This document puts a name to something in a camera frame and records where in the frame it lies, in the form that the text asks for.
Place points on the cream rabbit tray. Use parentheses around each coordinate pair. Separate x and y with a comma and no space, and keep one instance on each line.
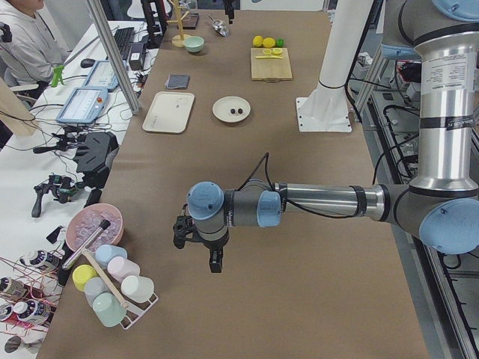
(169,112)

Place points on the white plastic cup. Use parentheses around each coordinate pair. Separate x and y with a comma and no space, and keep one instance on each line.
(138,288)

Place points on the pink plastic cup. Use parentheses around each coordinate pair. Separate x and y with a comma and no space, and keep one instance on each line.
(120,268)

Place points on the metal muddler stick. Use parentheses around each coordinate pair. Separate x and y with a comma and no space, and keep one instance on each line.
(67,264)

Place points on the blue plastic cup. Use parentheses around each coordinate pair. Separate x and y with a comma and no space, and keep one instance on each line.
(105,253)

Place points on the white cup rack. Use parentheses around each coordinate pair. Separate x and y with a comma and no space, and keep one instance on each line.
(135,311)

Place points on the pink bowl with ice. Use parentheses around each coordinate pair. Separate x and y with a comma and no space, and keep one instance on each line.
(88,220)

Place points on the grey plastic cup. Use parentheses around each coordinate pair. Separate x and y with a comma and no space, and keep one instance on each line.
(93,288)

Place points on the mint plastic cup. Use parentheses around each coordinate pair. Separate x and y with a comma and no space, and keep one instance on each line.
(108,309)

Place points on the yellow plastic cup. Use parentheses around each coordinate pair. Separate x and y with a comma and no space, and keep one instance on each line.
(82,274)

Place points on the round beige plate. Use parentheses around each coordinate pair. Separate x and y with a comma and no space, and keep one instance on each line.
(222,106)

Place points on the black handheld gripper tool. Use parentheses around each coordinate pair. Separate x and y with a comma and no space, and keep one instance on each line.
(63,189)

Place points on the grey folded cloth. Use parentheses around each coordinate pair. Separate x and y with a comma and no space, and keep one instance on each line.
(176,81)

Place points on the near teach pendant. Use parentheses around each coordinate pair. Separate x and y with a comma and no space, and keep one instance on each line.
(83,106)

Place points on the teach pendant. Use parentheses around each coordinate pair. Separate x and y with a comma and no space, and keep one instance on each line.
(83,106)
(102,75)

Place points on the far teach pendant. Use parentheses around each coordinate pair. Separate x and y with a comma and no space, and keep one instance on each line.
(102,75)

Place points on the wooden cutting board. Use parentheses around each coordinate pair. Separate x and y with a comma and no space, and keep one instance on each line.
(270,69)

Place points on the mint green bowl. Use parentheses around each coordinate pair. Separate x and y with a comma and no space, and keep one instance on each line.
(194,44)

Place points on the wooden mug tree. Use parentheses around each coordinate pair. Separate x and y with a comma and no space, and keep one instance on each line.
(180,13)

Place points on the computer mouse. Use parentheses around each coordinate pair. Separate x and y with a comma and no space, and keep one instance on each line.
(87,63)

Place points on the yellow plastic knife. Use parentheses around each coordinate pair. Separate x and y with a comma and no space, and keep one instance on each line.
(268,57)

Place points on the green mini tripod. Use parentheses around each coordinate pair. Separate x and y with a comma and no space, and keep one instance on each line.
(57,77)

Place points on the oval yellow lemon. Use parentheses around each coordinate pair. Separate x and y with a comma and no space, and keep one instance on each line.
(257,41)

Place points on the black keyboard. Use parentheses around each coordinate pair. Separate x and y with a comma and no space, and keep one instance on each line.
(123,38)

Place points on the metal scoop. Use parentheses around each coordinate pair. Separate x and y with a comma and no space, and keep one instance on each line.
(219,26)

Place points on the round yellow lemon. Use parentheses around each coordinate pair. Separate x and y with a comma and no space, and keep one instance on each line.
(268,42)

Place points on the seated person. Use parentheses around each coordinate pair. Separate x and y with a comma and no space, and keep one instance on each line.
(33,53)

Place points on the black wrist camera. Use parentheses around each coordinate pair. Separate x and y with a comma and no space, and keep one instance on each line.
(215,261)

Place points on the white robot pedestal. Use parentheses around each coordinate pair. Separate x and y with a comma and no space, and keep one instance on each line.
(326,108)

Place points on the aluminium frame post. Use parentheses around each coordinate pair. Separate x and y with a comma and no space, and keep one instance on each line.
(104,31)

